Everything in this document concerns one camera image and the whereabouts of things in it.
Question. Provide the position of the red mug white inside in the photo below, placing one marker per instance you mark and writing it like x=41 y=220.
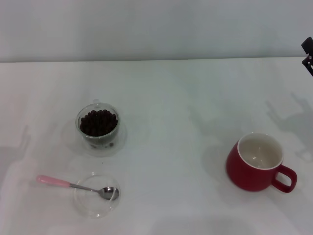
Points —
x=242 y=178

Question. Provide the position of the clear round glass dish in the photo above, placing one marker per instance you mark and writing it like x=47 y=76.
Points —
x=93 y=208

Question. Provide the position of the clear double-walled glass cup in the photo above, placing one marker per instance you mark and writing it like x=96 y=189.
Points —
x=97 y=144

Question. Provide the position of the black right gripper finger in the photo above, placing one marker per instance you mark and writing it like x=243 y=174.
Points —
x=309 y=49

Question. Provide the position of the pile of coffee beans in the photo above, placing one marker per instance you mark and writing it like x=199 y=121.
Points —
x=97 y=123

